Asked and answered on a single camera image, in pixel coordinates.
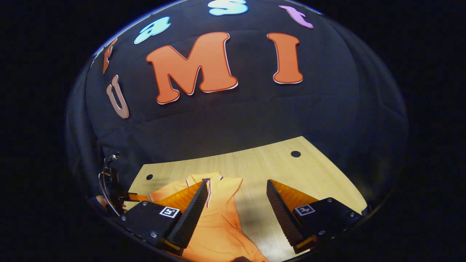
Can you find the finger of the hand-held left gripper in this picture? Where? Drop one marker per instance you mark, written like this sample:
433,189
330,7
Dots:
136,197

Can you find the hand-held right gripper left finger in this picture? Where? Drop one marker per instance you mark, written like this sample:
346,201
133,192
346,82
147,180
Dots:
191,218

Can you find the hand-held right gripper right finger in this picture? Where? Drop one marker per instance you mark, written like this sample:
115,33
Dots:
282,214

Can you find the orange T-shirt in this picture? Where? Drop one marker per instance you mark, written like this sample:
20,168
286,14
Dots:
222,225

